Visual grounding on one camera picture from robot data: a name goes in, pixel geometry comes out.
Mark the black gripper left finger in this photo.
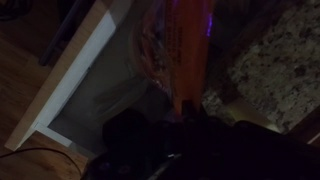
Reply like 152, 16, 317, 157
102, 109, 174, 160

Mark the black cable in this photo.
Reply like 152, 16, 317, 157
0, 147, 84, 178

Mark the granite countertop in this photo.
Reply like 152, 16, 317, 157
202, 0, 320, 133

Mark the orange snack bag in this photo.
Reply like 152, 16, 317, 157
132, 0, 216, 113

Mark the white wooden drawer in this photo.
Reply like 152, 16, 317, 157
5, 0, 168, 157

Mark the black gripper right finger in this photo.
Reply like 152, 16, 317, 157
181, 100, 208, 134

